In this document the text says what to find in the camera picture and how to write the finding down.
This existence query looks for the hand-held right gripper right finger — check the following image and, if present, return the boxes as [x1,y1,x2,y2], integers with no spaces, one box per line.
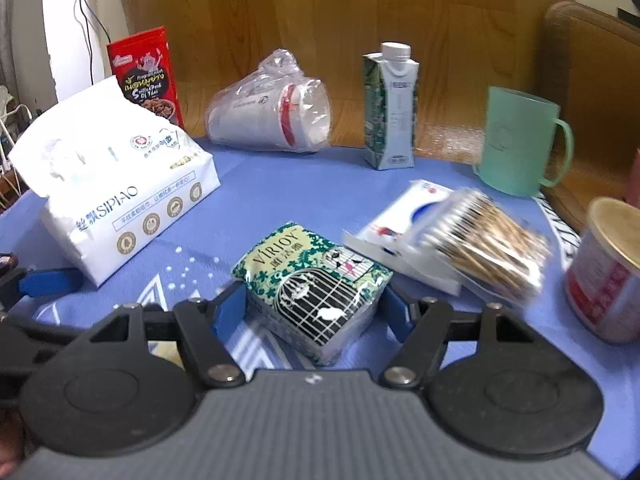
[377,287,551,388]

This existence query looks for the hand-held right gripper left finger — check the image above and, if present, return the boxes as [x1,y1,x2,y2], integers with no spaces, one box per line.
[90,280,248,388]

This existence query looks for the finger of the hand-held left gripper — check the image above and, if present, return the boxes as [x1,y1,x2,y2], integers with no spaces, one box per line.
[0,312,88,401]
[0,252,83,313]

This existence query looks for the green patterned tissue pack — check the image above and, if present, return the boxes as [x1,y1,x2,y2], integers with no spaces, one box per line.
[231,221,394,367]

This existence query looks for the white flat packet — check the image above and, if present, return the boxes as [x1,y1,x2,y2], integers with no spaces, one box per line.
[342,179,463,297]

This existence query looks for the cotton swab pack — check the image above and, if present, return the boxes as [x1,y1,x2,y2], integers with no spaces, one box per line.
[415,187,553,306]

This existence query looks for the white tissue pack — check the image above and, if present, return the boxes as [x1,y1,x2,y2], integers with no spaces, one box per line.
[10,76,221,288]

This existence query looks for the blue printed tablecloth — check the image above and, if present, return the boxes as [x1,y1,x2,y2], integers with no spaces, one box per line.
[0,132,640,476]

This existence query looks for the mint green mug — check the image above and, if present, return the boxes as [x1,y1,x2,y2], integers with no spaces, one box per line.
[472,86,575,197]

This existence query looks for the clear bag of paper cups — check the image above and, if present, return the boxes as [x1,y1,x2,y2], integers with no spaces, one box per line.
[205,49,333,153]

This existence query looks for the green white drink carton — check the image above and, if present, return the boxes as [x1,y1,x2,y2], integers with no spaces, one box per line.
[361,42,420,171]

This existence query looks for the red white instant cup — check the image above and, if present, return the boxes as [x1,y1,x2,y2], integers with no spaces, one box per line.
[565,197,640,345]

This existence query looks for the red snack packet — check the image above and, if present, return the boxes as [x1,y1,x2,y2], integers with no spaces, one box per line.
[106,26,185,131]

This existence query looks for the grey curtain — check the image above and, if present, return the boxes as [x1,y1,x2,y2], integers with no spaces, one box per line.
[0,0,31,91]

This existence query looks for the brown wooden chair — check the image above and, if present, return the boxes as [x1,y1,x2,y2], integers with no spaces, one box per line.
[537,0,640,233]

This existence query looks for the wooden headboard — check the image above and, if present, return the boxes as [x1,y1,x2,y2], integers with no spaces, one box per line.
[114,0,576,163]

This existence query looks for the white cables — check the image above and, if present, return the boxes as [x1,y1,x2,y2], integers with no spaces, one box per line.
[0,85,40,211]

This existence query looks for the black cable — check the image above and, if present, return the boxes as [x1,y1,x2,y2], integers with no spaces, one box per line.
[69,0,112,87]

